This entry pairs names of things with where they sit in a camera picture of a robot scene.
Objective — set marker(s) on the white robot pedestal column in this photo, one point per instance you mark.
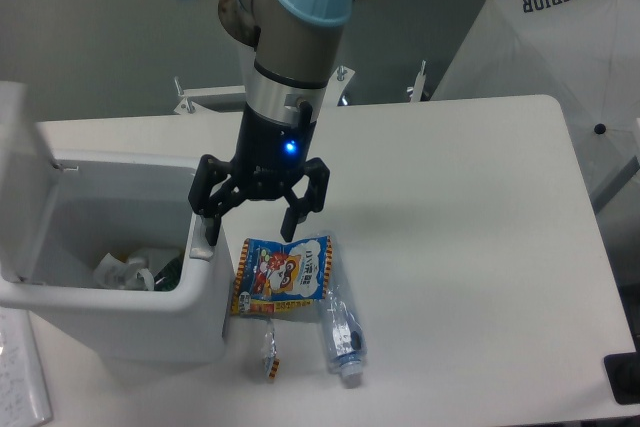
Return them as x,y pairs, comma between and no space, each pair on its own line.
242,28

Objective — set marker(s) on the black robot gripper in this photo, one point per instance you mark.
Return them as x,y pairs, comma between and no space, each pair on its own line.
270,159

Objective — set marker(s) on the white umbrella with lettering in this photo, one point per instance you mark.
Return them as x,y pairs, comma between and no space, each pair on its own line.
583,53

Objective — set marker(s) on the crushed clear plastic bottle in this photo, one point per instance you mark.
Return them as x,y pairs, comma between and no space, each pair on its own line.
344,342

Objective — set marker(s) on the black clamp at table edge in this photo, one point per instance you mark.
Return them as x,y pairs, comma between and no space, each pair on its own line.
623,375

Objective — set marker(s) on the white bracket with bolt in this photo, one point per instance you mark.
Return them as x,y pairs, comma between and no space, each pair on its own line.
416,92

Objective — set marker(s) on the white metal base bracket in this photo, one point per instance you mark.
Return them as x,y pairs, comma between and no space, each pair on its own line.
232,98

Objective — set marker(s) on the crumpled white trash in can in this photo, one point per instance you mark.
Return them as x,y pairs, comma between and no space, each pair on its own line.
147,269

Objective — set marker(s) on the white notebook paper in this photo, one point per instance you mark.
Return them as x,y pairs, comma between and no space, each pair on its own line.
24,396

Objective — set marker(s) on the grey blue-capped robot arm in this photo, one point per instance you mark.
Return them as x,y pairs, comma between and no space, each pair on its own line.
295,44

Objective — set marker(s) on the small torn wrapper piece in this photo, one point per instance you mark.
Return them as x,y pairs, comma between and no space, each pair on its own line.
269,352

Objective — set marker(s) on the white push-lid trash can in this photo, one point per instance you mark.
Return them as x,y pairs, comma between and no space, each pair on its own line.
106,247

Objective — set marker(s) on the blue snack bag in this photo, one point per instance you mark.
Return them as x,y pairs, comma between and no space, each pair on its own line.
275,278

